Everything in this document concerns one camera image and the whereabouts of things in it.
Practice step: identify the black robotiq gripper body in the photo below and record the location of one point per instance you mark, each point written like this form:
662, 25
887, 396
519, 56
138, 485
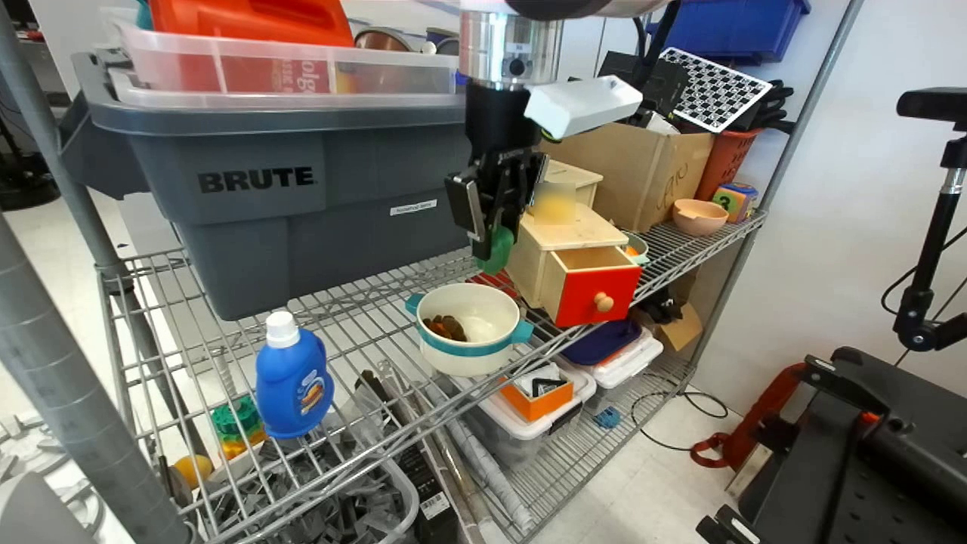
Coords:
501, 121

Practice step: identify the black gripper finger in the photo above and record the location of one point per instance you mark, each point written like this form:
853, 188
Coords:
519, 193
466, 201

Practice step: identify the yellow round plush toy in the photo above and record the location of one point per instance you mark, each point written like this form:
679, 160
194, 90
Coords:
552, 209

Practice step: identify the wooden box with red drawer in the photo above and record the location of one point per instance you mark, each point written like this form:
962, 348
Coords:
575, 261

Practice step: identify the brown toy food piece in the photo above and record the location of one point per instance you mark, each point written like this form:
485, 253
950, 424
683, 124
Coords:
445, 330

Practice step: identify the white bowl with teal band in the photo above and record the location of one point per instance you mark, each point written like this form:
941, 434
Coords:
472, 335

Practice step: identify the pink small bowl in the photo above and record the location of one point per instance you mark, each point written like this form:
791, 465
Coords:
698, 216

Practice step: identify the small colourful block toy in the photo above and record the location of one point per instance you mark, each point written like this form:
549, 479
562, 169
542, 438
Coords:
733, 205

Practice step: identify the green toy cups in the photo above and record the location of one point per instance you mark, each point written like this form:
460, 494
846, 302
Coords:
236, 417

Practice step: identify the yellow toy piece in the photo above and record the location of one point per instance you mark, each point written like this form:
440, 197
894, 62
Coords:
192, 470

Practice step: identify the small pale wooden box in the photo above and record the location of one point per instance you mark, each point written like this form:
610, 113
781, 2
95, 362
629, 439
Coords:
575, 184

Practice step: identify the mint green pot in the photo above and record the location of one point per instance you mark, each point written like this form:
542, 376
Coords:
639, 245

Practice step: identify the grey brute storage tote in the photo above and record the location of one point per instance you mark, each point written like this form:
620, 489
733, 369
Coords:
304, 201

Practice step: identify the black electronic device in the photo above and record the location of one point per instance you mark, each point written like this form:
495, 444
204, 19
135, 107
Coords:
659, 85

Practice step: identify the clear container with blue item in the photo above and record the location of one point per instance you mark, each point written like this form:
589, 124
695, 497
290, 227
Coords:
609, 348

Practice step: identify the terracotta plant pot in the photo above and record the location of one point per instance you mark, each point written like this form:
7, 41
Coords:
723, 162

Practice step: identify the small cardboard box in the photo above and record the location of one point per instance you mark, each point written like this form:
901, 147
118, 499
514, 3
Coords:
681, 328

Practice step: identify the clear plastic storage bin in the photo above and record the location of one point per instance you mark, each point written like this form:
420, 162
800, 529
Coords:
281, 73

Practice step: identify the white perforated panel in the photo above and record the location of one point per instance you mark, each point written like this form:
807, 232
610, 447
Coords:
719, 93

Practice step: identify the small blue plastic piece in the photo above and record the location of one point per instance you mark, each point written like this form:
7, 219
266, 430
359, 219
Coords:
604, 417

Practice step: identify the blue detergent bottle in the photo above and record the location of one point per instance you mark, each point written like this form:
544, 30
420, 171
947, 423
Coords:
290, 382

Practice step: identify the bundle of metal rods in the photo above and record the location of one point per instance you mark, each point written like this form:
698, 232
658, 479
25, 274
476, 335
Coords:
453, 455

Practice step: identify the blue plastic bin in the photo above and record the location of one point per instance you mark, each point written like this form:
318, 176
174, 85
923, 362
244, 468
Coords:
735, 30

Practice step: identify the orange red plastic container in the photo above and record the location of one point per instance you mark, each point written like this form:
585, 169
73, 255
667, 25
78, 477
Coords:
252, 19

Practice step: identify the black robot cart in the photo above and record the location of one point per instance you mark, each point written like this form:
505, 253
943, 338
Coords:
866, 465

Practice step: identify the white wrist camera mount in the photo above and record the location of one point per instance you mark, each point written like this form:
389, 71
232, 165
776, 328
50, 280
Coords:
585, 104

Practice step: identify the black camera stand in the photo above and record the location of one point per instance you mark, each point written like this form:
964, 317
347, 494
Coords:
931, 261

